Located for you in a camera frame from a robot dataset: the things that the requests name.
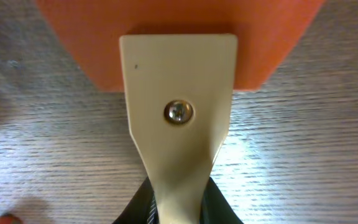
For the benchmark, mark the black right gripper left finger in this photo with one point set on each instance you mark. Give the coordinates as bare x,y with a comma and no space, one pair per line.
142,208

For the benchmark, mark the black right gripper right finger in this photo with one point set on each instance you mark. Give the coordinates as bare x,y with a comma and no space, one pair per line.
215,208

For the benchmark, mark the red scraper with wooden handle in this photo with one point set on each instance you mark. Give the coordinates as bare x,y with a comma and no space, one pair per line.
178,63

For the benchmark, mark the masonry drill bit red case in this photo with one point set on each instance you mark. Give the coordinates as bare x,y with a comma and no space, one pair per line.
10,219

